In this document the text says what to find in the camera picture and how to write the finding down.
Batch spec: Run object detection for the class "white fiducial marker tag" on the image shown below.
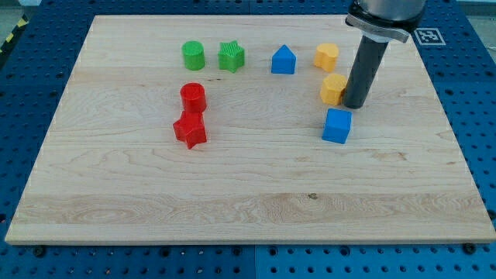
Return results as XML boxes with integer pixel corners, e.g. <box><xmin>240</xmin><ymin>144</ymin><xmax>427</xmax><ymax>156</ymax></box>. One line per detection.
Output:
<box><xmin>414</xmin><ymin>27</ymin><xmax>446</xmax><ymax>46</ymax></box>

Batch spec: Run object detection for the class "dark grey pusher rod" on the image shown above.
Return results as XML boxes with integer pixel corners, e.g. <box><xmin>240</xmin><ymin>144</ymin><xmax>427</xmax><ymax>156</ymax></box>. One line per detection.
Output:
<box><xmin>343</xmin><ymin>36</ymin><xmax>388</xmax><ymax>109</ymax></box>

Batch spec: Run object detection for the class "light wooden board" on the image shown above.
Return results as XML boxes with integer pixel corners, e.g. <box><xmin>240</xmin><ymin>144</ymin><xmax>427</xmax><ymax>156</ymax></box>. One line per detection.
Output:
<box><xmin>5</xmin><ymin>15</ymin><xmax>495</xmax><ymax>246</ymax></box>

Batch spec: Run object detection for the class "yellow hexagon block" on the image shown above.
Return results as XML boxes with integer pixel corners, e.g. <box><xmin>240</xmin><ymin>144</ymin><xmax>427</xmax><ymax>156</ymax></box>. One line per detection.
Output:
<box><xmin>320</xmin><ymin>74</ymin><xmax>347</xmax><ymax>105</ymax></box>

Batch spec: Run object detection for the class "green star block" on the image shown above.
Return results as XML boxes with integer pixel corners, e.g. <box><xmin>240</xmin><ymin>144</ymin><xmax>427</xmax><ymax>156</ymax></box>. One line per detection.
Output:
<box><xmin>218</xmin><ymin>40</ymin><xmax>245</xmax><ymax>73</ymax></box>

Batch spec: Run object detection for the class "red star block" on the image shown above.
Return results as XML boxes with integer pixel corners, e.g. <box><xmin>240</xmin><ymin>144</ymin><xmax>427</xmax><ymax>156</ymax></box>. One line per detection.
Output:
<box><xmin>173</xmin><ymin>111</ymin><xmax>207</xmax><ymax>150</ymax></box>

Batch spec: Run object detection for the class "yellow heart block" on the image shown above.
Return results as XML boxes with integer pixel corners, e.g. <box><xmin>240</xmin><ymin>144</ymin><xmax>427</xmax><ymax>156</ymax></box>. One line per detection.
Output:
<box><xmin>313</xmin><ymin>43</ymin><xmax>339</xmax><ymax>72</ymax></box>

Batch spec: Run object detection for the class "green cylinder block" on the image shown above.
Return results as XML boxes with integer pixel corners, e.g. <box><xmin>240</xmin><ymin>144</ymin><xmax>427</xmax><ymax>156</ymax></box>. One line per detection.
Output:
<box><xmin>181</xmin><ymin>40</ymin><xmax>205</xmax><ymax>71</ymax></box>

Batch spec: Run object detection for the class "blue cube block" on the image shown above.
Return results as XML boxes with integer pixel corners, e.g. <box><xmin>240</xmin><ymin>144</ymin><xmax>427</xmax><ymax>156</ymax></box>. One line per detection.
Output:
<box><xmin>322</xmin><ymin>108</ymin><xmax>353</xmax><ymax>144</ymax></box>

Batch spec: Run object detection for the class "yellow black hazard tape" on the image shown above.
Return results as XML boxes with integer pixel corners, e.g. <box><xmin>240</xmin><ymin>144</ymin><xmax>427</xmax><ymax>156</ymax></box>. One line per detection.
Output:
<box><xmin>1</xmin><ymin>15</ymin><xmax>29</xmax><ymax>54</ymax></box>

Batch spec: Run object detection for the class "red cylinder block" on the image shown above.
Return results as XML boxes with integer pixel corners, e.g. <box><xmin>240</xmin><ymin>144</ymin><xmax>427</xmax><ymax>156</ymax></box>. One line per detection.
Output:
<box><xmin>180</xmin><ymin>83</ymin><xmax>207</xmax><ymax>113</ymax></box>

